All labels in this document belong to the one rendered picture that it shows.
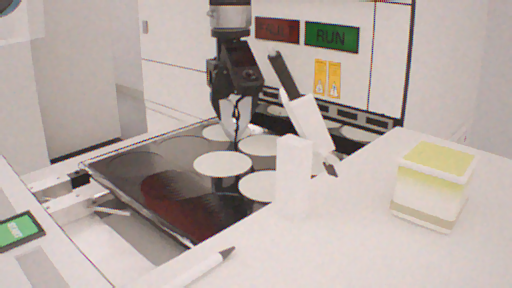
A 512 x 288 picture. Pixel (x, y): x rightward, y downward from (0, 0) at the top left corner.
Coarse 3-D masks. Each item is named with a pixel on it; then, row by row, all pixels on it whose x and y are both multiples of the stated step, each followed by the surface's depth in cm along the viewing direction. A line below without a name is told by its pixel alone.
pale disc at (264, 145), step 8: (256, 136) 79; (264, 136) 79; (272, 136) 79; (240, 144) 75; (248, 144) 75; (256, 144) 75; (264, 144) 75; (272, 144) 75; (248, 152) 72; (256, 152) 72; (264, 152) 72; (272, 152) 72
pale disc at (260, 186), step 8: (248, 176) 63; (256, 176) 63; (264, 176) 63; (272, 176) 63; (240, 184) 61; (248, 184) 61; (256, 184) 61; (264, 184) 61; (272, 184) 61; (248, 192) 59; (256, 192) 59; (264, 192) 59; (272, 192) 59; (264, 200) 56; (272, 200) 56
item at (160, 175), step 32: (192, 128) 83; (256, 128) 83; (96, 160) 68; (128, 160) 69; (160, 160) 69; (192, 160) 69; (256, 160) 69; (128, 192) 58; (160, 192) 59; (192, 192) 59; (224, 192) 59; (192, 224) 51; (224, 224) 51
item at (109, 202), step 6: (102, 198) 66; (108, 198) 66; (114, 198) 66; (96, 204) 64; (102, 204) 65; (108, 204) 66; (114, 204) 67; (120, 204) 68; (120, 210) 68; (102, 216) 65
